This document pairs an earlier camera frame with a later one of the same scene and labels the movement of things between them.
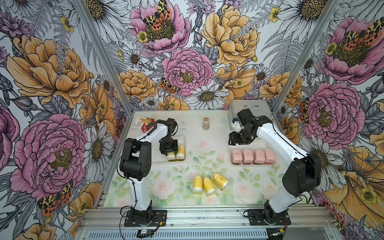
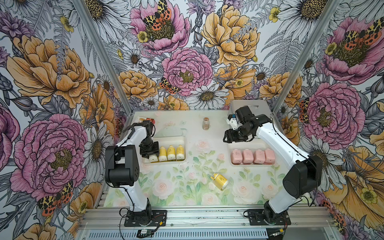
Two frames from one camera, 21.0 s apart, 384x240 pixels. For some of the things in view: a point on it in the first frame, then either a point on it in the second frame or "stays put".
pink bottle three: [270, 157] stays put
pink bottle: [247, 156] stays put
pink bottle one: [259, 156] stays put
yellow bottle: [197, 188] → [162, 156]
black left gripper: [173, 149] → [155, 150]
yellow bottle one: [180, 155] stays put
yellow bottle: [209, 186] → [153, 158]
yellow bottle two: [171, 156] stays put
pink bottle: [236, 157] stays put
